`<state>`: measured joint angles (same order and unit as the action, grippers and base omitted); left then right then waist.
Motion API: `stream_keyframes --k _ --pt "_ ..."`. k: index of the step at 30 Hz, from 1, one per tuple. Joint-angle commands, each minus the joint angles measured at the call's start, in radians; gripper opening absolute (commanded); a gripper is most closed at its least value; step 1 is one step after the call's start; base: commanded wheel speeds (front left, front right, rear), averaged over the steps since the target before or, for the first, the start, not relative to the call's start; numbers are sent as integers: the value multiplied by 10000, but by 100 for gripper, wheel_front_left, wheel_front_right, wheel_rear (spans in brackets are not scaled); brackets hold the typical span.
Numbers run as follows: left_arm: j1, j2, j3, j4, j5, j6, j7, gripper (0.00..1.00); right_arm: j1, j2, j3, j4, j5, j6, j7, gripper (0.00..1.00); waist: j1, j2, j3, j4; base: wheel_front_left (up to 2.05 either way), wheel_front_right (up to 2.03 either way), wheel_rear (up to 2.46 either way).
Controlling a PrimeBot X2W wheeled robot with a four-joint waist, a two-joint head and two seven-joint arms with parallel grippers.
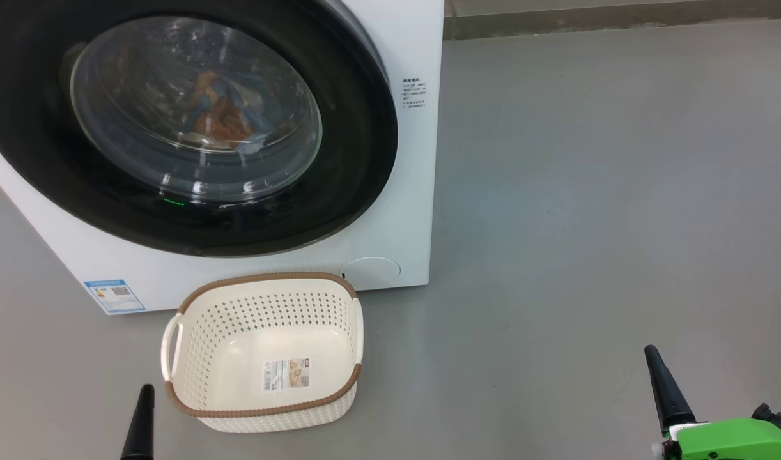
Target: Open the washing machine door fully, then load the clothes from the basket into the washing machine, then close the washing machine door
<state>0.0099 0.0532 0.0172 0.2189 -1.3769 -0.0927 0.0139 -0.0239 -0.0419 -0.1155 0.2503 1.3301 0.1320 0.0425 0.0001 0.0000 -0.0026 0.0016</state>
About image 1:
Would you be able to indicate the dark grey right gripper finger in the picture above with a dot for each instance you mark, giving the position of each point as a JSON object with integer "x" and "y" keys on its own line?
{"x": 668, "y": 396}

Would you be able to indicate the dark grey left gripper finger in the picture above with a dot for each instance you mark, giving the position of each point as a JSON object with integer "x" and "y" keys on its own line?
{"x": 141, "y": 428}

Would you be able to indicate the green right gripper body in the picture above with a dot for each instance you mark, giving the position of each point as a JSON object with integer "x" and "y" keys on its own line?
{"x": 729, "y": 444}

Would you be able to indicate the blue cartoon print garment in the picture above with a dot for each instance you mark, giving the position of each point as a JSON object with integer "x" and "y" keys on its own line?
{"x": 227, "y": 108}

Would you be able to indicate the black washing machine door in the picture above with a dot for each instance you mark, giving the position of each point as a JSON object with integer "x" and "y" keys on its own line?
{"x": 352, "y": 160}

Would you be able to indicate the cream perforated laundry basket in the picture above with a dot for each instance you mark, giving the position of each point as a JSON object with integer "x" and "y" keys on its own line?
{"x": 237, "y": 319}

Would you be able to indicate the white basket product sticker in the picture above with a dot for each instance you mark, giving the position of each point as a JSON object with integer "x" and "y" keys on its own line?
{"x": 287, "y": 374}

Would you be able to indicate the white front-load washing machine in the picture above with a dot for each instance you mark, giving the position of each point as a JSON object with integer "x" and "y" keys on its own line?
{"x": 409, "y": 191}

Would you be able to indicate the blue white energy label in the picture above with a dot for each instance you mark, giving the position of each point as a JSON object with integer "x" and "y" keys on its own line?
{"x": 114, "y": 296}

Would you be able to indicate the round white filter cover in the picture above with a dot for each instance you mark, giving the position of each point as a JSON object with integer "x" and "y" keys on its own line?
{"x": 371, "y": 273}

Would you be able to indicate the black instruction text label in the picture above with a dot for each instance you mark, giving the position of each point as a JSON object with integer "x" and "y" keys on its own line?
{"x": 414, "y": 93}

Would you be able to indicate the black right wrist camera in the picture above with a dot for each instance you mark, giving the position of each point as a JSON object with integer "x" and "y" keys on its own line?
{"x": 780, "y": 418}

